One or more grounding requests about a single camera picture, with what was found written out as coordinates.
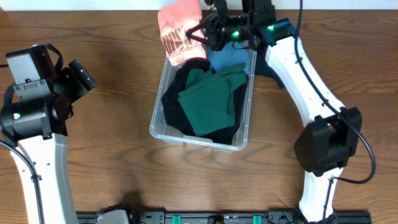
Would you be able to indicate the dark navy garment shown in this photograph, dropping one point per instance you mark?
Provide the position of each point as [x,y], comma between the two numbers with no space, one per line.
[263,69]

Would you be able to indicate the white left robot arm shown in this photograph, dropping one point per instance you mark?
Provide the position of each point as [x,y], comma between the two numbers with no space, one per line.
[33,124]

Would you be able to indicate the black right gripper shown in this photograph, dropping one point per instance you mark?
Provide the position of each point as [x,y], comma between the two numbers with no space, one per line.
[217,35]

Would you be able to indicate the blue cloth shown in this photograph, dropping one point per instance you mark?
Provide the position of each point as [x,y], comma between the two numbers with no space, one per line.
[231,54]

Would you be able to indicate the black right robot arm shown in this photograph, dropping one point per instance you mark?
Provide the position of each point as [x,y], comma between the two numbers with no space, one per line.
[329,136]

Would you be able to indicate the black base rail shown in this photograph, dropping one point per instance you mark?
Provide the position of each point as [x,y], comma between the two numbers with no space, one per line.
[124,214]

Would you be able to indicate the black knit garment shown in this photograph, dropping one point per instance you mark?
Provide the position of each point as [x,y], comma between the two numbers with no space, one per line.
[173,112]

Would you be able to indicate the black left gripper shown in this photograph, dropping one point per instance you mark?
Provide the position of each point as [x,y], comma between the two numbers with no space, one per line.
[82,76]

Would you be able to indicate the dark green garment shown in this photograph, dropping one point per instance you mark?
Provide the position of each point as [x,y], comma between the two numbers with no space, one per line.
[212,100]

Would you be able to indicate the clear plastic storage bin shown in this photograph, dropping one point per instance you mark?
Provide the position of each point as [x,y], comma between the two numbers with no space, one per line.
[160,130]

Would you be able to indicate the pink shirt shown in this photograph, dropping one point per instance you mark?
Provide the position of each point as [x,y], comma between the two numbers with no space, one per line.
[174,20]

